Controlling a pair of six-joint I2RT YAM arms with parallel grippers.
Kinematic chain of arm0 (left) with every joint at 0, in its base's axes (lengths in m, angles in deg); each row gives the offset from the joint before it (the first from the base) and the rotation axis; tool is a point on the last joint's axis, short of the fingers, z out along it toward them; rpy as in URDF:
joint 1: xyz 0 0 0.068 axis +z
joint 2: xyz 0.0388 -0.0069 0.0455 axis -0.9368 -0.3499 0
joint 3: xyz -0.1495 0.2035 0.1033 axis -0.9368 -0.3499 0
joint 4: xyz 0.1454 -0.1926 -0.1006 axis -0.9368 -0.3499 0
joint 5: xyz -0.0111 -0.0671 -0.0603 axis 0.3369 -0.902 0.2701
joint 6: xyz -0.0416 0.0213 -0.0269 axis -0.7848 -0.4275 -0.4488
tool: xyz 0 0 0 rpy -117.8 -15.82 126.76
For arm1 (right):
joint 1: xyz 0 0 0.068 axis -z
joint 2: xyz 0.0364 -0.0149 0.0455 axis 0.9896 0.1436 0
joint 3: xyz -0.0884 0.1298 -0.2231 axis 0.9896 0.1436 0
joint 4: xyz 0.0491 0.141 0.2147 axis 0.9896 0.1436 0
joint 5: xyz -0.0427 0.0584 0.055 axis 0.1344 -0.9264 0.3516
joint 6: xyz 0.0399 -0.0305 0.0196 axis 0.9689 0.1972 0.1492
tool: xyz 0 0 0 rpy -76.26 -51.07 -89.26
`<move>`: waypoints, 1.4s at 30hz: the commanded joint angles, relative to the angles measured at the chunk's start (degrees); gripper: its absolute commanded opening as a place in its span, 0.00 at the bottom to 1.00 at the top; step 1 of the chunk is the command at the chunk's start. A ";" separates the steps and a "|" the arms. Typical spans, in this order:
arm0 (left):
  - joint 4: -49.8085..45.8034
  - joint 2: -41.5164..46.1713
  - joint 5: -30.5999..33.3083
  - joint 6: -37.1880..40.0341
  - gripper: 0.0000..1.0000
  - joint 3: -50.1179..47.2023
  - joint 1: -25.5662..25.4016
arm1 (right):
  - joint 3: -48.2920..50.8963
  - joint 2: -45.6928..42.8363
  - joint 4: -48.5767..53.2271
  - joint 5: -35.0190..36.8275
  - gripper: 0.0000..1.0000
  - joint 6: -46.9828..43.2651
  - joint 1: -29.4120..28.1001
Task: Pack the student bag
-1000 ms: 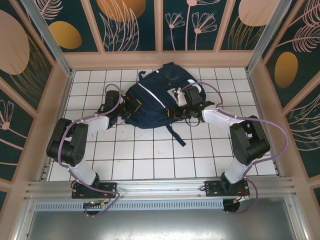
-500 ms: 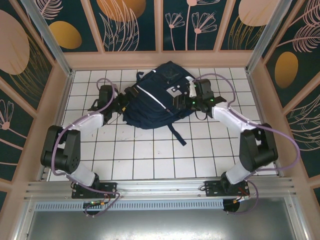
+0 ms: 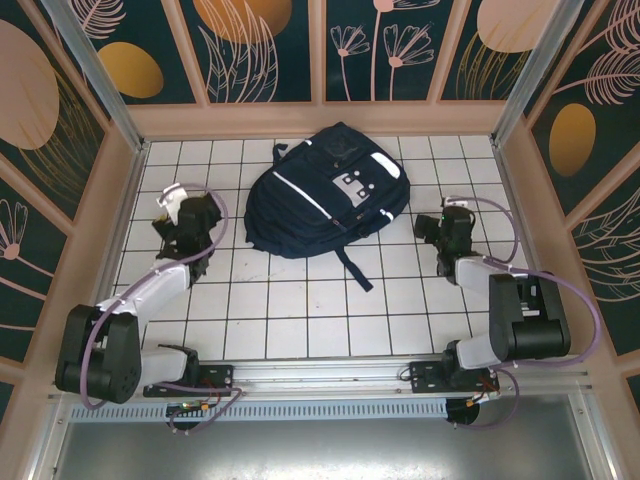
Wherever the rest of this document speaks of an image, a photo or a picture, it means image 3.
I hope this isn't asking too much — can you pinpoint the navy blue backpack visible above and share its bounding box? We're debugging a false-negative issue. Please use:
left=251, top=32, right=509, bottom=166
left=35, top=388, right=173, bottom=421
left=243, top=121, right=412, bottom=292

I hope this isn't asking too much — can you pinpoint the grey metal sheet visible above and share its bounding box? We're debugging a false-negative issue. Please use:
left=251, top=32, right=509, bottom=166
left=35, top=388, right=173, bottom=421
left=29, top=394, right=616, bottom=480

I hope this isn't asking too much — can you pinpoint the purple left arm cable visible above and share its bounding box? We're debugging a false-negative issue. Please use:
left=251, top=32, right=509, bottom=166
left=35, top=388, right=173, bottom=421
left=79, top=183, right=244, bottom=436

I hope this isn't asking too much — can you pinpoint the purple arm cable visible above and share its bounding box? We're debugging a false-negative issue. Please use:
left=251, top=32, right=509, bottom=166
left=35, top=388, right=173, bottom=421
left=79, top=183, right=244, bottom=436
left=449, top=196, right=601, bottom=431

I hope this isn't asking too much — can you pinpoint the aluminium side rail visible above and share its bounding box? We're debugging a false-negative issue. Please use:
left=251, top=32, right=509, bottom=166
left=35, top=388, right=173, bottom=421
left=492, top=139, right=569, bottom=354
left=74, top=141, right=151, bottom=364

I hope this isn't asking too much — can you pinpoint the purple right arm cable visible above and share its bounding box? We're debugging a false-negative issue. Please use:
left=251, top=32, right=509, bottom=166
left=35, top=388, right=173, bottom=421
left=449, top=196, right=601, bottom=431

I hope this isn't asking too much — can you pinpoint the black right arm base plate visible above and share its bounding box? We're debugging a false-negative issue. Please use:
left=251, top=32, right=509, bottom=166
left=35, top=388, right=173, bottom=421
left=408, top=360, right=501, bottom=396

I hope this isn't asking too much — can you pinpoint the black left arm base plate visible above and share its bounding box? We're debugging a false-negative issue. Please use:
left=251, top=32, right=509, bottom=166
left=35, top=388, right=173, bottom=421
left=143, top=363, right=236, bottom=399

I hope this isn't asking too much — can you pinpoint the aluminium frame post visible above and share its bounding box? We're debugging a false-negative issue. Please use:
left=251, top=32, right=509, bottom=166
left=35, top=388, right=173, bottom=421
left=42, top=0, right=150, bottom=154
left=492, top=0, right=584, bottom=146

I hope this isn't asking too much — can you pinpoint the aluminium mounting rail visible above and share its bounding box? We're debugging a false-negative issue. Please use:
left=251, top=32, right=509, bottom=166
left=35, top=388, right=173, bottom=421
left=47, top=353, right=596, bottom=401

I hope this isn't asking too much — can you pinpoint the grey slotted cable duct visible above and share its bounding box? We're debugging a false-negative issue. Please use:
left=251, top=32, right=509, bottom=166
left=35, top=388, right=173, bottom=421
left=67, top=398, right=450, bottom=422

